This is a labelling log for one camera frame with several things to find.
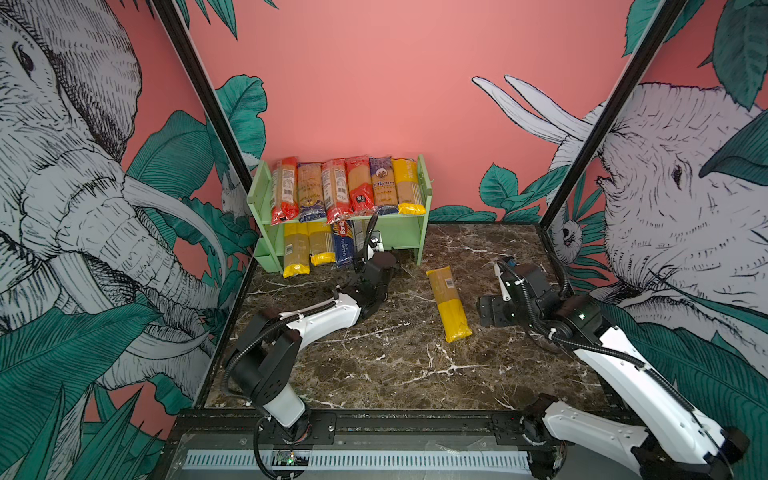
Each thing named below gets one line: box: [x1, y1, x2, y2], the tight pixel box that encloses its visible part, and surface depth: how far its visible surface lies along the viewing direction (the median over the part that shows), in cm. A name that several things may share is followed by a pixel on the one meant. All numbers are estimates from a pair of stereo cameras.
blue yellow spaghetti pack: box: [297, 163, 327, 223], surface depth 88 cm
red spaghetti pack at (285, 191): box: [270, 156, 299, 226], surface depth 87 cm
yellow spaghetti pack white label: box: [426, 266, 472, 343], surface depth 96 cm
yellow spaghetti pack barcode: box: [283, 223, 311, 278], surface depth 94 cm
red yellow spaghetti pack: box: [345, 155, 376, 214], surface depth 91 cm
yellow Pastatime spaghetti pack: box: [308, 222, 336, 266], surface depth 95 cm
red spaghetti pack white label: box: [321, 158, 352, 225], surface depth 88 cm
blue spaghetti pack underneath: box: [332, 220, 355, 267], surface depth 95 cm
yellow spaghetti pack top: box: [392, 158, 427, 215], surface depth 90 cm
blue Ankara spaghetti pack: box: [369, 156, 399, 216], surface depth 90 cm
